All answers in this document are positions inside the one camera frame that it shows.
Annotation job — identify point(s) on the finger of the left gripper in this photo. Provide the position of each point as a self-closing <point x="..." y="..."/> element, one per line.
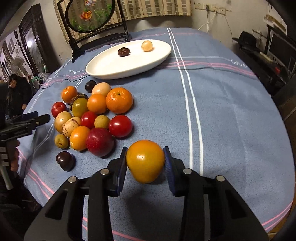
<point x="35" y="122"/>
<point x="23" y="117"/>

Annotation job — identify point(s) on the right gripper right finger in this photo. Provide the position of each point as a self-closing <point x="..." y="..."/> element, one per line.
<point x="212" y="209"/>

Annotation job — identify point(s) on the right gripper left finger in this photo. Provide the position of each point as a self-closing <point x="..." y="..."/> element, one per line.
<point x="61" y="218"/>

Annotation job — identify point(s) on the small red apple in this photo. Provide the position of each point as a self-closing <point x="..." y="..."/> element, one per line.
<point x="57" y="108"/>

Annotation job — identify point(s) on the dark purple plum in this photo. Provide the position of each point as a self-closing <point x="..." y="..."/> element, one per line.
<point x="65" y="160"/>

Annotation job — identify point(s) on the yellow-orange tomato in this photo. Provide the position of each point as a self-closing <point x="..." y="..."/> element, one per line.
<point x="145" y="160"/>

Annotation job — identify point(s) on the left hand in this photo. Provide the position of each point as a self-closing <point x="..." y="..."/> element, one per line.
<point x="13" y="154"/>

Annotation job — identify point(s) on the person in dark clothes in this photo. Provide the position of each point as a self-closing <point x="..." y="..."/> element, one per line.
<point x="20" y="94"/>

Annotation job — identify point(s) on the beige potato fruit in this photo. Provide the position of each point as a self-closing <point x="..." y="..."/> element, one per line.
<point x="61" y="118"/>

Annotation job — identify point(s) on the small yellow-green fruit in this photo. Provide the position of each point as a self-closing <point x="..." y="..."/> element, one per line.
<point x="61" y="141"/>

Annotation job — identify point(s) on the striped beige pepino melon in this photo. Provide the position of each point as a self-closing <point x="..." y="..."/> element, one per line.
<point x="71" y="125"/>

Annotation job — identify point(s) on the small orange mandarin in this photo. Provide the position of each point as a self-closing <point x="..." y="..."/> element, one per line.
<point x="68" y="93"/>

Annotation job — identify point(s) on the orange persimmon fruit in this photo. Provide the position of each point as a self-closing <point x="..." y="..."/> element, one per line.
<point x="78" y="138"/>

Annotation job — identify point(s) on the olive green tomato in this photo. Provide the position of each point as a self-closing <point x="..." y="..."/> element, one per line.
<point x="79" y="107"/>

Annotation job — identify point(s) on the small red tomato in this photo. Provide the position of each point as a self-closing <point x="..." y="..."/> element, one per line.
<point x="88" y="119"/>

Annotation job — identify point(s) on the dark brown mangosteen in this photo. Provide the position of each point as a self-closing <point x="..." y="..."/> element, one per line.
<point x="79" y="95"/>

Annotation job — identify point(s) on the smooth orange fruit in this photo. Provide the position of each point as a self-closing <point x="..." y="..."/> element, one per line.
<point x="97" y="104"/>

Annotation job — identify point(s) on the small dark plum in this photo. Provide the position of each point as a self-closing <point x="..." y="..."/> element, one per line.
<point x="90" y="85"/>

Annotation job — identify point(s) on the small olive longan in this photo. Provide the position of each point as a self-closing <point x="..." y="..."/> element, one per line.
<point x="101" y="121"/>

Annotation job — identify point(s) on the large dark red apple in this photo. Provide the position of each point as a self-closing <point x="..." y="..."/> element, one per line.
<point x="100" y="142"/>

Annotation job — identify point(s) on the beige round fruit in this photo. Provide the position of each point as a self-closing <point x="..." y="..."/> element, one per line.
<point x="102" y="88"/>

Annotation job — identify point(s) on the large ribbed orange mandarin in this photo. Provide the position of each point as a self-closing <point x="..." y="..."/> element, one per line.
<point x="119" y="100"/>

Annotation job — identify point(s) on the white oval plate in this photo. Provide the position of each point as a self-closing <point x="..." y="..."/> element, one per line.
<point x="109" y="65"/>

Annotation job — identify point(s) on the dark framed mirror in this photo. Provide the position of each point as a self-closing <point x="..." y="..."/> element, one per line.
<point x="36" y="43"/>

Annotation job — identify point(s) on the round painted screen stand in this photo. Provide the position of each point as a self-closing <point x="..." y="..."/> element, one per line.
<point x="90" y="24"/>

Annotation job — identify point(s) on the dark chestnut on plate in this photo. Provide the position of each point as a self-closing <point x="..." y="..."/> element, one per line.
<point x="122" y="52"/>

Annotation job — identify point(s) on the pale yellow round fruit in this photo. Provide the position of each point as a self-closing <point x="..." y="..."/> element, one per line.
<point x="147" y="46"/>

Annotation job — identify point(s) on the beige checked curtain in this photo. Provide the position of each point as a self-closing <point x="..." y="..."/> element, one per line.
<point x="142" y="9"/>

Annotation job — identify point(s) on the black desk rack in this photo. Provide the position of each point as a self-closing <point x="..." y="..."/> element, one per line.
<point x="272" y="74"/>

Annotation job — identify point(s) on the computer monitor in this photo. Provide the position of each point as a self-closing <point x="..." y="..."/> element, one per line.
<point x="282" y="51"/>

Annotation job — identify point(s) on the wall power strip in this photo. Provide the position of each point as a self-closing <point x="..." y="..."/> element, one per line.
<point x="210" y="7"/>

